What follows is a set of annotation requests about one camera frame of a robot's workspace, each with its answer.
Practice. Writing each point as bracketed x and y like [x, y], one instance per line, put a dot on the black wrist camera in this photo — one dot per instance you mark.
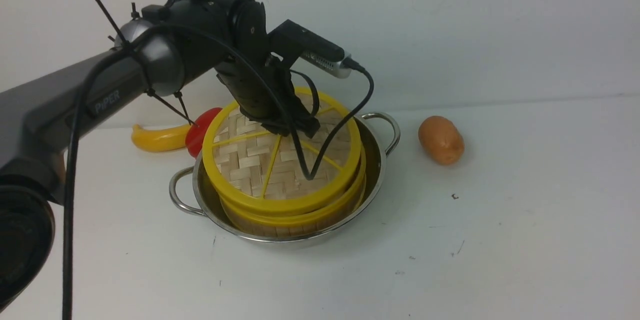
[310, 49]

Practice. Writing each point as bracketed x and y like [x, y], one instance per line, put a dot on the brown potato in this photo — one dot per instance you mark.
[441, 140]

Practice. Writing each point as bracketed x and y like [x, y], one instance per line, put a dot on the stainless steel pot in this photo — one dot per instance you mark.
[210, 205]

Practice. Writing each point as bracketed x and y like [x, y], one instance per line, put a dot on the red bell pepper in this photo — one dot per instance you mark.
[195, 136]

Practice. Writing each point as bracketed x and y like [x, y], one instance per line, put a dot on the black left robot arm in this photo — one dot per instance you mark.
[162, 49]

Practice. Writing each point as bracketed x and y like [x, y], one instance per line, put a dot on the yellow banana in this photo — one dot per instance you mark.
[159, 141]

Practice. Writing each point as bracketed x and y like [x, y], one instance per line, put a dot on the woven bamboo steamer lid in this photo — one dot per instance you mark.
[259, 171]

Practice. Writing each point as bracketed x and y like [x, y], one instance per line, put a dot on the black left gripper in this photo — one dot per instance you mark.
[256, 103]

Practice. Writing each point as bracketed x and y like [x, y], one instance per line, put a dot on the yellow rimmed bamboo steamer basket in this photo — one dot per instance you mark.
[304, 224]

